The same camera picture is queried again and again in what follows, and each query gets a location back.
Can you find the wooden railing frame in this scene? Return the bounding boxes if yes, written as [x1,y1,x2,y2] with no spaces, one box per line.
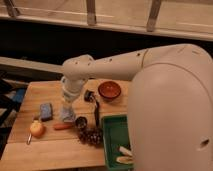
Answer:
[0,0,213,42]

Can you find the grey-blue towel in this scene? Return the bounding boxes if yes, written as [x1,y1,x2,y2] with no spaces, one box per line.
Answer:
[60,106,76,123]

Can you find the red yellow apple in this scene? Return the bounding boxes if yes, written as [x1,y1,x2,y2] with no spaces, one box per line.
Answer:
[30,120,45,137]

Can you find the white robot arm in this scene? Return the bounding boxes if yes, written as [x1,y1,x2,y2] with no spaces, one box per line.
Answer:
[62,44,213,171]

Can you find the small black can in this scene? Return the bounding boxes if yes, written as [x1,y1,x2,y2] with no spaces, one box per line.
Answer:
[75,116,87,129]

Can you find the lower corn cob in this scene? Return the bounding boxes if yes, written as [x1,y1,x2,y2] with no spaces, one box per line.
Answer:
[116,156,133,164]

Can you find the green plastic tray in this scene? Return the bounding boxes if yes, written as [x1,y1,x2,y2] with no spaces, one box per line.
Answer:
[102,115,133,171]

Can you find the brown ceramic bowl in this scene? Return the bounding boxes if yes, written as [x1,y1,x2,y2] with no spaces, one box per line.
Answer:
[98,81,121,100]

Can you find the orange carrot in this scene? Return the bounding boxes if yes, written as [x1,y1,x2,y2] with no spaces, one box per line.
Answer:
[53,123,73,130]

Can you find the dark grape bunch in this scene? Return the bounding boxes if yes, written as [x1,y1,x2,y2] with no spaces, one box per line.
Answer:
[78,128,103,146]

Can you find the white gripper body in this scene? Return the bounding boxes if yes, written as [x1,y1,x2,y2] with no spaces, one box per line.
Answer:
[61,79,82,106]

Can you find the blue sponge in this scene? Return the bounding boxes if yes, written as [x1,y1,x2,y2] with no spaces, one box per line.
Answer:
[40,103,53,121]

